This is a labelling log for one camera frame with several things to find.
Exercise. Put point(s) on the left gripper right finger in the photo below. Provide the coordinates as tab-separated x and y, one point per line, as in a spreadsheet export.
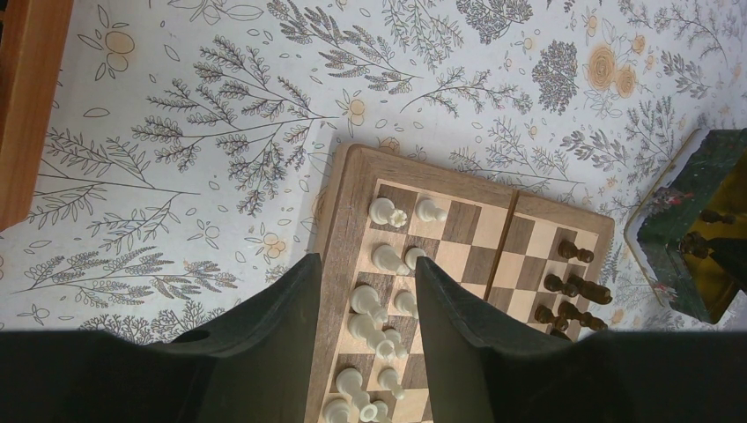
482	365

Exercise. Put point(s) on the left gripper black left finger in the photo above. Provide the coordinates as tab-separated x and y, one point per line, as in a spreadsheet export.
251	364

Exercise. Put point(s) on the dark chess piece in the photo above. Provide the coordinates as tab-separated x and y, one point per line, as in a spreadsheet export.
694	244
569	311
568	250
712	217
555	284
544	315
591	290

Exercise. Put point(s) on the gold metal tin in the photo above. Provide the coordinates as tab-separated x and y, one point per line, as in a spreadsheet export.
708	173

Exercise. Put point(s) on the wooden chess board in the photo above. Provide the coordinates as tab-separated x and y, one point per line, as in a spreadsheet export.
497	242

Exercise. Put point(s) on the white chess pawn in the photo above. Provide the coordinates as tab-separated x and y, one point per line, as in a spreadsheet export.
428	211

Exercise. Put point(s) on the white chess rook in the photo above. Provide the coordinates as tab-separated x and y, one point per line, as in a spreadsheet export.
382	211

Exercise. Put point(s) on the dark chess piece in tin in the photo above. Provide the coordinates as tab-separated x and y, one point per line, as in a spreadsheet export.
712	217
694	244

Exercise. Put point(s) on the floral table cloth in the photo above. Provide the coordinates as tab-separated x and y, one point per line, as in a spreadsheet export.
190	144

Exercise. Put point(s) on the orange compartment tray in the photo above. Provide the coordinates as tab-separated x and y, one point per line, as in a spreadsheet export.
33	36

